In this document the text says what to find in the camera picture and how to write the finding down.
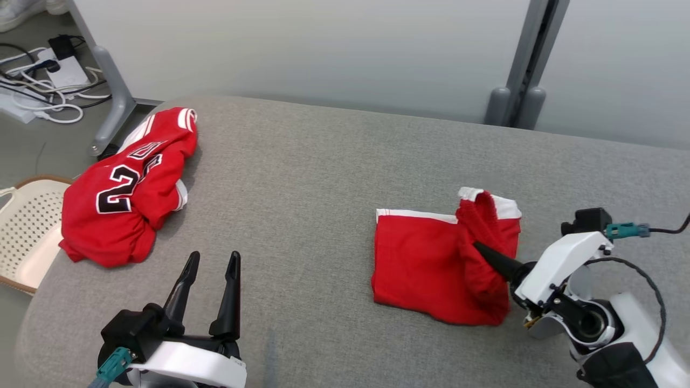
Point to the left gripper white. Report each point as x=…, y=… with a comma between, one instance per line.
x=188, y=366

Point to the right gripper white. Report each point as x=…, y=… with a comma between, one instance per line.
x=560, y=264

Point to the red shorts with white hem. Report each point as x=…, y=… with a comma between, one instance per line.
x=420, y=264

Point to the red basketball jersey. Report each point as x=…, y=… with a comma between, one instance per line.
x=118, y=226

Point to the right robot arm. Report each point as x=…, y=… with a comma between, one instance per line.
x=636, y=334

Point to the black caster wheel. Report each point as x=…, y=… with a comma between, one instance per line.
x=108, y=152

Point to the cream perforated laundry basket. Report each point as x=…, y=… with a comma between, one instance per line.
x=27, y=226

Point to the grey partition leg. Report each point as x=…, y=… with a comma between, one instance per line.
x=113, y=86

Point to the white flat box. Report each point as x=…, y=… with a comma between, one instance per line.
x=16, y=105

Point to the black power adapter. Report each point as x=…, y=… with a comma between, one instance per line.
x=61, y=47

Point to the white sneaker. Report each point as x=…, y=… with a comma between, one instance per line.
x=19, y=13
x=56, y=5

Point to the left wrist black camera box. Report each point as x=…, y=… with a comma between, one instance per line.
x=132, y=331

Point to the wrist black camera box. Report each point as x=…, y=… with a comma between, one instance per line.
x=587, y=221
x=132, y=331

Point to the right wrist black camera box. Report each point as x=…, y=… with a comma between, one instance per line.
x=587, y=221

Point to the grey partition post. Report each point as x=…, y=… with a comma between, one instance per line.
x=523, y=54

